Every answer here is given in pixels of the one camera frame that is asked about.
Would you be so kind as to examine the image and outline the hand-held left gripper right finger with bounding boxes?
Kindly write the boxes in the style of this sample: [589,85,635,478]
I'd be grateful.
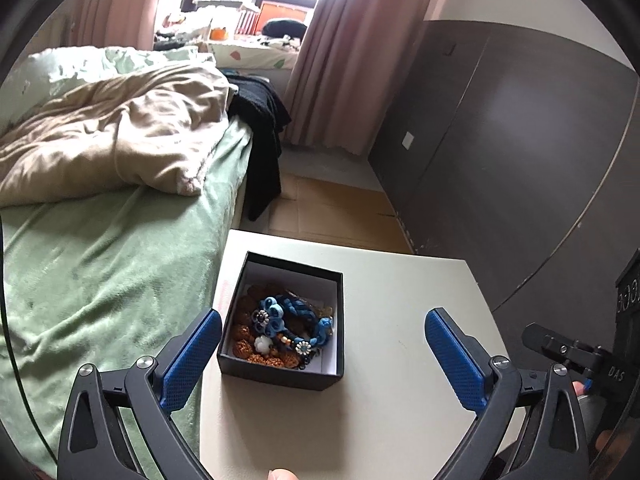
[424,307,587,480]

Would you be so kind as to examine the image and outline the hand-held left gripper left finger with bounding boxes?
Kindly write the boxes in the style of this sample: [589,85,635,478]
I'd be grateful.
[56,307,223,480]

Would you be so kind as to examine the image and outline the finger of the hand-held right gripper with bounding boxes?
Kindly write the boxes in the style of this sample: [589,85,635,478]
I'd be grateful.
[521,324,607,377]

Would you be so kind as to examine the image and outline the black jewelry box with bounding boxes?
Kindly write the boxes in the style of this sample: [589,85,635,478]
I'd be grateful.
[217,250,346,392]

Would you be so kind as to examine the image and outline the brown bead bracelet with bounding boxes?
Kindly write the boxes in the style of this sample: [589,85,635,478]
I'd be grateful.
[230,282,311,368]

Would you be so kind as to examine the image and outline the blue flower bracelet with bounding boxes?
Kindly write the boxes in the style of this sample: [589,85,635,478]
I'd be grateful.
[252,296,321,361]

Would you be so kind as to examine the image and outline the blue braided rope bracelet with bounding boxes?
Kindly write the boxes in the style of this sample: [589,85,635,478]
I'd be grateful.
[272,292,334,343]

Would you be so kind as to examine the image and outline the person's right hand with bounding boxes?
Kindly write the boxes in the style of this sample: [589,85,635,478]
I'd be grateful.
[574,382,636,463]

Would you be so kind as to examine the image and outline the bed with green sheet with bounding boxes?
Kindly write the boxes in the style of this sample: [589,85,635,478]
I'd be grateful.
[0,115,253,480]

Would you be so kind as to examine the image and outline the flattened cardboard sheets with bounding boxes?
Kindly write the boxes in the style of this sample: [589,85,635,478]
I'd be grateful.
[267,172,415,254]

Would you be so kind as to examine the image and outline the dark brown wardrobe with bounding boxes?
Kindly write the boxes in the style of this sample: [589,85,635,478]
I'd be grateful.
[367,19,640,313]

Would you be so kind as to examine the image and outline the beige blanket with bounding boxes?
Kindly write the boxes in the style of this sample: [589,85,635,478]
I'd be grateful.
[0,62,241,208]

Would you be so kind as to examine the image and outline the black garment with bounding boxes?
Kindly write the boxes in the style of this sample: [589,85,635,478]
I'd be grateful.
[221,70,293,222]

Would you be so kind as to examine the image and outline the printed windowsill cushion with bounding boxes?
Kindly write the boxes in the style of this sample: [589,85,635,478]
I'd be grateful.
[206,37,304,73]

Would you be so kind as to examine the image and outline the pale green quilt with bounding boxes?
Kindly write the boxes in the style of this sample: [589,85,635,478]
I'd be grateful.
[0,45,217,133]

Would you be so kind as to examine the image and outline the pink curtain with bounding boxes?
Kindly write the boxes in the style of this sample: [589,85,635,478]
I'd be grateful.
[70,0,168,56]
[282,0,443,157]

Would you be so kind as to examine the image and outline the orange box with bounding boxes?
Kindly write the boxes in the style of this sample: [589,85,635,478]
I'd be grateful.
[260,2,315,27]

